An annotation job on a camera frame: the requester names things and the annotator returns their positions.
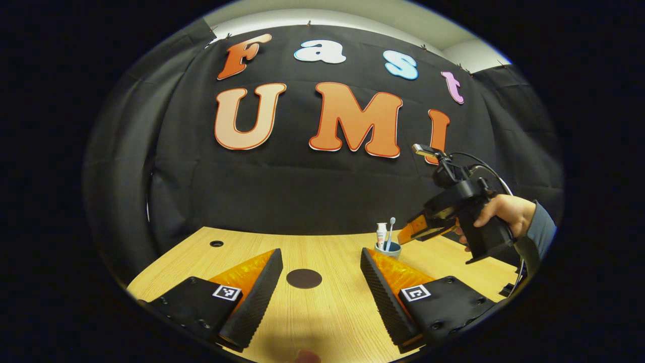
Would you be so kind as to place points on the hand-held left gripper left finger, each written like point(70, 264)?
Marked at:
point(257, 302)

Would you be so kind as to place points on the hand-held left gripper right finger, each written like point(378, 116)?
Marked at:
point(385, 302)

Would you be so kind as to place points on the light blue cup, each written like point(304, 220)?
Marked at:
point(388, 253)

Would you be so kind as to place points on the white toothpaste tube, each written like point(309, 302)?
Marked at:
point(381, 234)

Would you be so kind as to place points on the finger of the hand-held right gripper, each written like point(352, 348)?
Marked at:
point(436, 233)
point(410, 232)

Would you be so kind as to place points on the white toothbrush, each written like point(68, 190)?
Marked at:
point(390, 234)

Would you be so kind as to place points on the dark brown round coaster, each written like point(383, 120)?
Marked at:
point(304, 279)

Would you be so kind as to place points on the wooden desktop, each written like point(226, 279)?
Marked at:
point(327, 317)

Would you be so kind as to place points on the black backdrop cloth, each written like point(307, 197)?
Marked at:
point(302, 191)

